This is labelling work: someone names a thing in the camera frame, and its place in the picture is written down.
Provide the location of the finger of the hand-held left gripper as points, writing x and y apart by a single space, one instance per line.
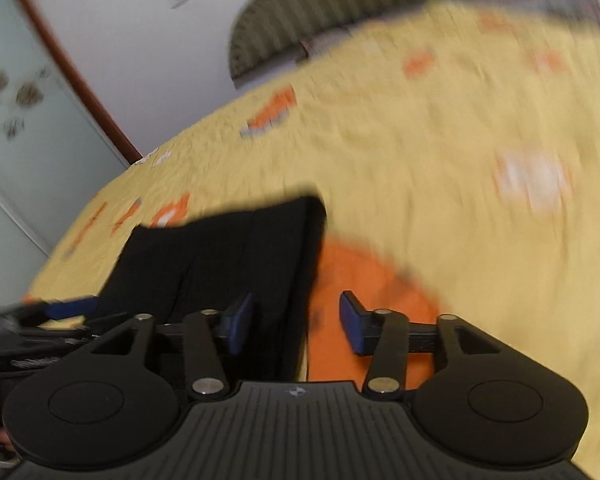
72 307

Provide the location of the frosted glass door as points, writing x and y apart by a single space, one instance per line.
25 135

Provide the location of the brown wooden door frame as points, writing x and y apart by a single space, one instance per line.
80 85

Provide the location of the yellow printed blanket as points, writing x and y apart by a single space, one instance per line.
430 110

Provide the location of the black pants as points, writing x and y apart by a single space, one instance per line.
205 265

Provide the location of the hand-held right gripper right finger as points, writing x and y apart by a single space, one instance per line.
351 322

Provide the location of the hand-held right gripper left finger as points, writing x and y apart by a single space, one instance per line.
230 322

